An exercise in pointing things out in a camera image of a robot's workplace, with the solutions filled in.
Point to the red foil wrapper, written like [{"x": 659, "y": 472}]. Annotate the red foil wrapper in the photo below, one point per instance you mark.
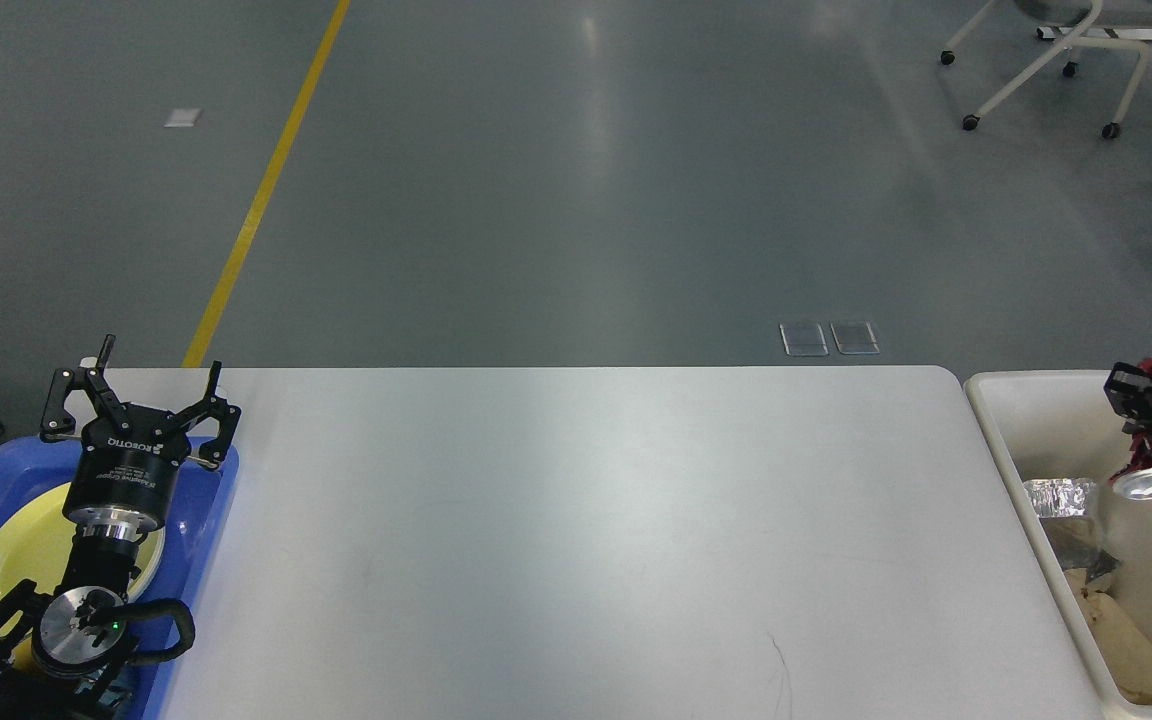
[{"x": 1134, "y": 481}]

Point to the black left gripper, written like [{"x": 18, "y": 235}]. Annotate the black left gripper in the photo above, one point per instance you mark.
[{"x": 126, "y": 475}]

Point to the beige plastic bin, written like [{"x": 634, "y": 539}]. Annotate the beige plastic bin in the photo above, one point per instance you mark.
[{"x": 1059, "y": 425}]

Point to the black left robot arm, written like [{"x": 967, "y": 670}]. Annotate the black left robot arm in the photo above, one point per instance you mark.
[{"x": 75, "y": 397}]

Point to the yellow plastic plate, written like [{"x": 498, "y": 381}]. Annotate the yellow plastic plate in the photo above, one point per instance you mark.
[{"x": 26, "y": 545}]

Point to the brown paper bag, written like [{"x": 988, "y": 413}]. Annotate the brown paper bag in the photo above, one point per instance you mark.
[{"x": 1126, "y": 650}]

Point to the white rolling chair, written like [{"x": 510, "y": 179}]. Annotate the white rolling chair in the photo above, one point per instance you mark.
[{"x": 1080, "y": 25}]

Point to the blue plastic tray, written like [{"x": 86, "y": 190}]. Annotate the blue plastic tray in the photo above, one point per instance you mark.
[{"x": 29, "y": 468}]

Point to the white plate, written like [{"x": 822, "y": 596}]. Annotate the white plate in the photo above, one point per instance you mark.
[{"x": 149, "y": 553}]

